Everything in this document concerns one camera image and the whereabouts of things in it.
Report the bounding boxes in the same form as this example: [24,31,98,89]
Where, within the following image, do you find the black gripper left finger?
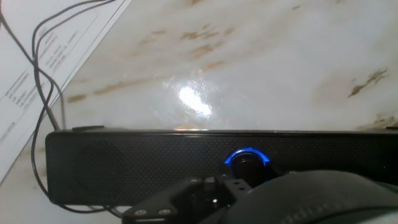
[122,175,252,224]

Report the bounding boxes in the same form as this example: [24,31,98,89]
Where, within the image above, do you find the blue-lit speaker volume knob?
[224,147,271,187]

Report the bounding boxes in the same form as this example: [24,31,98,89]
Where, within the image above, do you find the black speaker bar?
[45,126,398,206]

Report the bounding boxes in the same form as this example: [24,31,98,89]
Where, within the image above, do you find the printed white paper sheets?
[0,0,133,187]

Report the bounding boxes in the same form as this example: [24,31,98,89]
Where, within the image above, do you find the thin black speaker cable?
[0,0,125,218]

